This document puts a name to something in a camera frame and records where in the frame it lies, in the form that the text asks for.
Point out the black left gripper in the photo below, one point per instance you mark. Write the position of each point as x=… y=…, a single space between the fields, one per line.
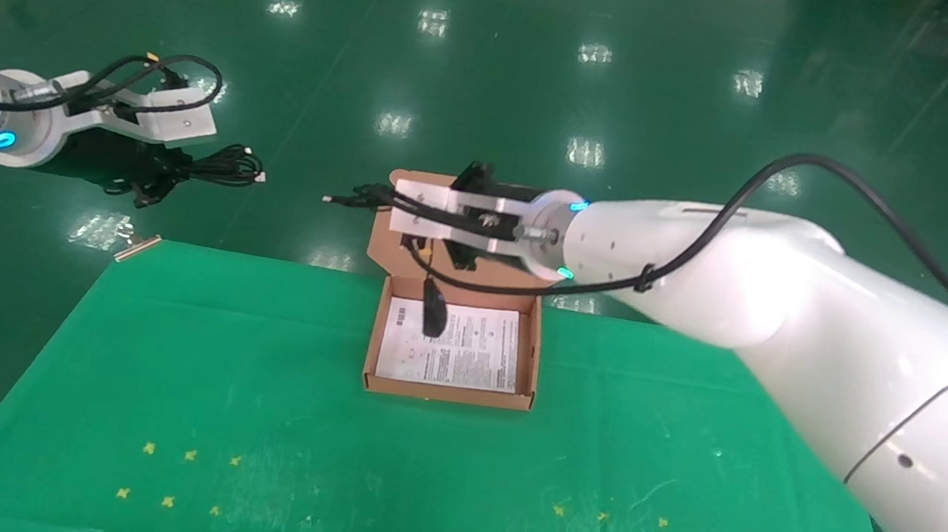
x=107 y=157

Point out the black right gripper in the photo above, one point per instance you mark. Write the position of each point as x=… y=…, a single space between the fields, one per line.
x=513 y=191

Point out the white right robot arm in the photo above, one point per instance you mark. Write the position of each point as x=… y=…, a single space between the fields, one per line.
x=787 y=308

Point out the open brown cardboard box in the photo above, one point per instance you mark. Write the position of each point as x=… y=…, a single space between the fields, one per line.
x=490 y=281

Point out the metal binder clip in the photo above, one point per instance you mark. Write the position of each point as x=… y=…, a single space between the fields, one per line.
x=137 y=248

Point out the white printed instruction sheet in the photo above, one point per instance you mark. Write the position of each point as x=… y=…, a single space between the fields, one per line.
x=473 y=354

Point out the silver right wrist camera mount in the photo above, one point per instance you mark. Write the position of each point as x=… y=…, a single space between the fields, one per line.
x=417 y=218

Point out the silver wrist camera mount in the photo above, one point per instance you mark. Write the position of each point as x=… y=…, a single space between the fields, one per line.
x=417 y=218
x=181 y=122

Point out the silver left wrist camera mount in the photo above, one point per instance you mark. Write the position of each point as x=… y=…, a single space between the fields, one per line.
x=181 y=122

